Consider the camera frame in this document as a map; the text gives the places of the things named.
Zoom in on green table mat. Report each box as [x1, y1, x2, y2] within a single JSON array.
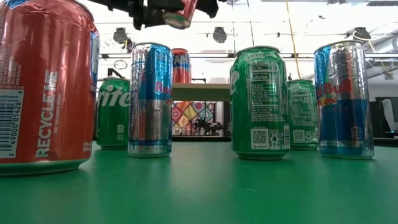
[[0, 141, 398, 224]]

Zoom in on green Sprite can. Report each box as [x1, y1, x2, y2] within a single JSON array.
[[229, 45, 292, 161], [286, 79, 320, 151], [95, 77, 131, 150]]

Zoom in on wooden shelf black metal legs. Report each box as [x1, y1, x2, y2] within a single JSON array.
[[172, 77, 231, 138]]

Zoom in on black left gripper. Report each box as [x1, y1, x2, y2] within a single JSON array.
[[132, 0, 220, 31]]

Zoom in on colourful patterned wall panel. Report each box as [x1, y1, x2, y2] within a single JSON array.
[[172, 101, 223, 137]]

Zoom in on red-orange Fanta can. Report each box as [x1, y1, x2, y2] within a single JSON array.
[[0, 0, 102, 177], [172, 48, 192, 84], [162, 0, 199, 30]]

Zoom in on yellow cable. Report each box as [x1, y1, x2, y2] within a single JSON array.
[[285, 0, 302, 80]]

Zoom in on blue silver Red Bull can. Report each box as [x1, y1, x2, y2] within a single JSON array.
[[127, 42, 174, 159], [313, 39, 376, 161]]

